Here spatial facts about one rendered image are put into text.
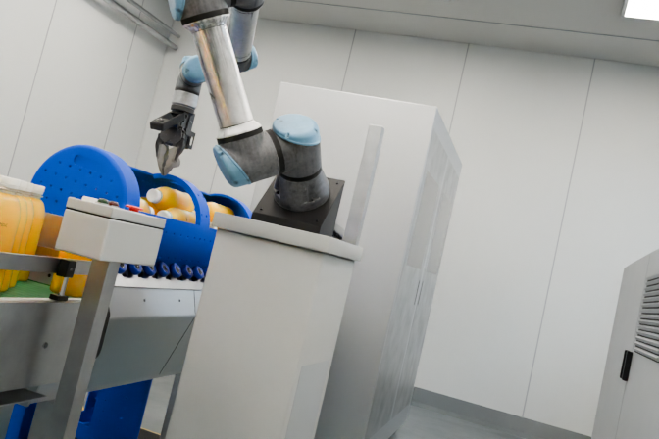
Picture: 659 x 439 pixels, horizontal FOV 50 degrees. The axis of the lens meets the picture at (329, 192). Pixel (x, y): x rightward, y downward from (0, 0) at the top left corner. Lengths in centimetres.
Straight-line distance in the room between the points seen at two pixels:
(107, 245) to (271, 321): 55
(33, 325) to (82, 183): 49
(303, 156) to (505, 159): 501
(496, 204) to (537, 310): 100
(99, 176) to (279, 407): 70
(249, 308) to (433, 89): 533
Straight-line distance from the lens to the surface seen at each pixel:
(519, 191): 661
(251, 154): 171
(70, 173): 184
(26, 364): 146
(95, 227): 135
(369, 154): 302
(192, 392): 184
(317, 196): 184
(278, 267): 174
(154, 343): 210
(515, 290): 653
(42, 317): 145
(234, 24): 191
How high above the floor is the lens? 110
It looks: 5 degrees up
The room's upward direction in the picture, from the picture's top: 13 degrees clockwise
